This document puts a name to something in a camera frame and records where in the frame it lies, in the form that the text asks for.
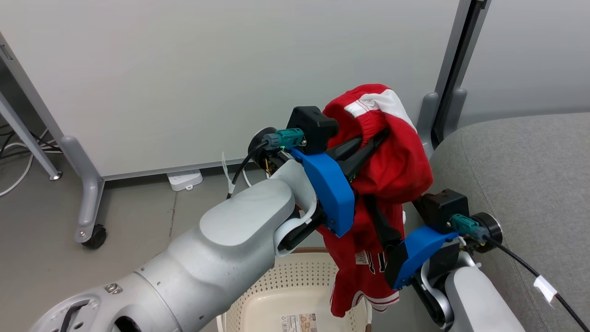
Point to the grey partition post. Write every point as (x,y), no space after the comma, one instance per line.
(454,69)

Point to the cream perforated laundry basket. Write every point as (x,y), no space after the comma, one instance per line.
(295,295)

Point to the grey metal table leg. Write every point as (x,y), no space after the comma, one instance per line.
(28,138)

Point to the white tape tag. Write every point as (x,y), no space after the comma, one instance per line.
(545,288)

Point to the white power strip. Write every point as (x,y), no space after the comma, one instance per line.
(185,179)

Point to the black caster wheel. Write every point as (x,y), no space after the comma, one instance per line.
(96,237)

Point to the large white partition panel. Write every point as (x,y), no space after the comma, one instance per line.
(221,78)

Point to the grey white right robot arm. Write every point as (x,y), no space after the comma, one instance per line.
(474,299)

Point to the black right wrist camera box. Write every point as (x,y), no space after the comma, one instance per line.
(441,207)

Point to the grey partition foot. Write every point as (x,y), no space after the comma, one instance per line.
(87,193)

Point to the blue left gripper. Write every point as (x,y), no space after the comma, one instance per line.
(331,189)

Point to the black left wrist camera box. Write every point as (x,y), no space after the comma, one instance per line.
(311,128)

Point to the red white sports garment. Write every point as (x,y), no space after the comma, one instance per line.
(396,170)

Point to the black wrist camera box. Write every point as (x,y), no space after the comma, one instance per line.
(311,128)
(441,207)

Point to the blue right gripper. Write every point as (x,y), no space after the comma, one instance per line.
(417,253)

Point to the grey fabric sofa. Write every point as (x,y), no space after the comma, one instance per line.
(521,184)

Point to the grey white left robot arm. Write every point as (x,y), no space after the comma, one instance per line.
(216,258)

